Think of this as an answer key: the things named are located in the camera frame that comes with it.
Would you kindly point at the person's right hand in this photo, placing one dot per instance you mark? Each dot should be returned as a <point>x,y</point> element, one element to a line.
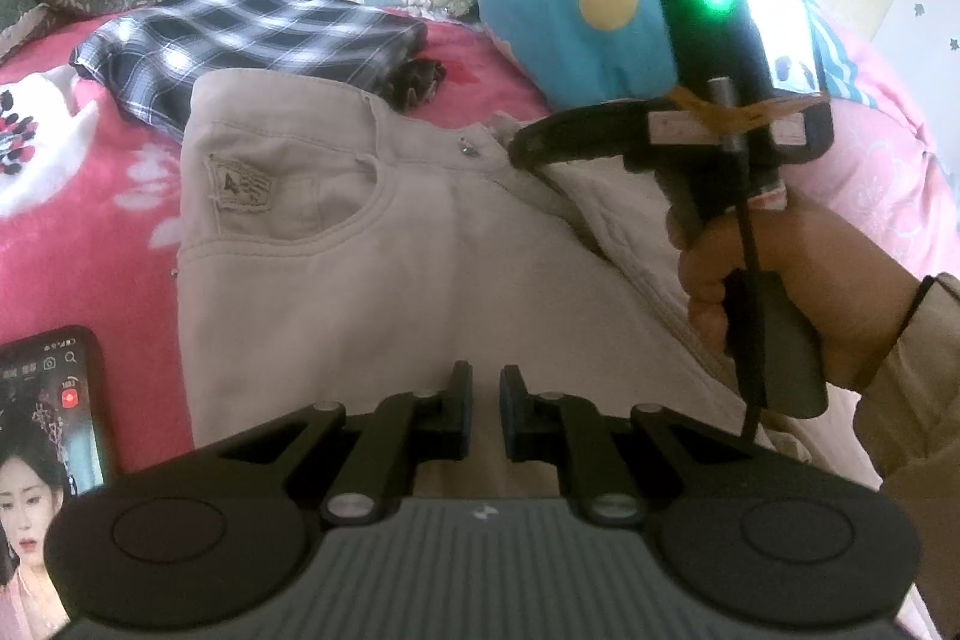
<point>840,280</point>

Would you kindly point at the pink floral bed blanket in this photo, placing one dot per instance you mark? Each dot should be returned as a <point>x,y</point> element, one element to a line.
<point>90,220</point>

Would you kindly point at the black smartphone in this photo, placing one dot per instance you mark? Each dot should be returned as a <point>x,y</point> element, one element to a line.
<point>45,430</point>

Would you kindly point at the pink and grey floral quilt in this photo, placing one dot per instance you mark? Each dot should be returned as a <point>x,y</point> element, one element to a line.
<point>885,160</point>

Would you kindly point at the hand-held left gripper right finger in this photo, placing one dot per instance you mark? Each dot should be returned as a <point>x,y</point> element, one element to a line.
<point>510,415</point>

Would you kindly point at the dark patterned cloth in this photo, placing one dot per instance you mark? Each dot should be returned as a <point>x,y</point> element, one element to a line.
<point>416,81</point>

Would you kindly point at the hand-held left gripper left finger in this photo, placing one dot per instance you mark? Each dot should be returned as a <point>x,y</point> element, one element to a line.
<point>465,411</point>

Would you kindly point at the person's right forearm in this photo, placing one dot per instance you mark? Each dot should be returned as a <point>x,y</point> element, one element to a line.
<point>915,400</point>

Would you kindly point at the beige pants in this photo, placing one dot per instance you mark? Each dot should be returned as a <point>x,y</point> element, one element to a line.
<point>337,280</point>

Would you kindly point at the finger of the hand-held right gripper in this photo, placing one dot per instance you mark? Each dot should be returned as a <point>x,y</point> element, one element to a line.
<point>570,130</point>

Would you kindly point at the plaid shirt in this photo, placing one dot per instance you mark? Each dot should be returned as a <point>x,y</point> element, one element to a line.
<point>225,33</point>

